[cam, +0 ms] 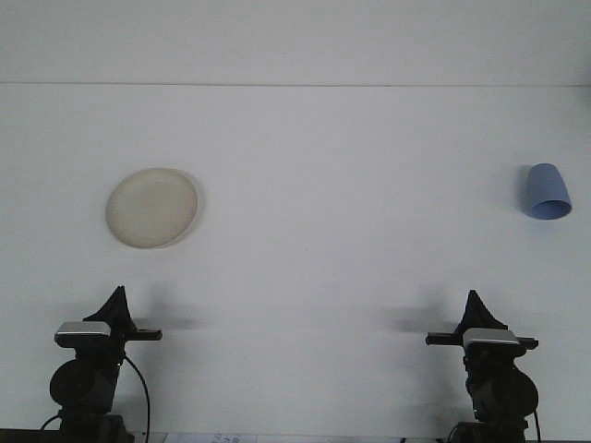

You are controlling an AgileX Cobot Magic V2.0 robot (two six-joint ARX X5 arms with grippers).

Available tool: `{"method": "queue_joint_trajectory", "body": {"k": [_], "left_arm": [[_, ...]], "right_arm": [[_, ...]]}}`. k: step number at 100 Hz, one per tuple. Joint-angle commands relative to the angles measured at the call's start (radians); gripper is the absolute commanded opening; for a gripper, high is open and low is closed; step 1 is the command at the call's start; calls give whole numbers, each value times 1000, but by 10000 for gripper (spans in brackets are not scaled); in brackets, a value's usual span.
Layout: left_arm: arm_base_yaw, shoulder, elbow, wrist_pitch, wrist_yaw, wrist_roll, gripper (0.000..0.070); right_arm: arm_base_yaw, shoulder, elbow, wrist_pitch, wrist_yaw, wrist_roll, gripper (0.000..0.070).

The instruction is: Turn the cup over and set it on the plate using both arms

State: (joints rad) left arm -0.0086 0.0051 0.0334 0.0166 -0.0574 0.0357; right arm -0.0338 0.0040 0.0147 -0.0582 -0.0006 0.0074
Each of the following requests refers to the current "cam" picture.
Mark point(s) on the pale blue cup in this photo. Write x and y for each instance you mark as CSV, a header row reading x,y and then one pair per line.
x,y
547,184

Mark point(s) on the pale round plate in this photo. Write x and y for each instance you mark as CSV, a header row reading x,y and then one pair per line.
x,y
152,207

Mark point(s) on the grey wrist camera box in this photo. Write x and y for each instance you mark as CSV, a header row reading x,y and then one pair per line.
x,y
83,333
489,341

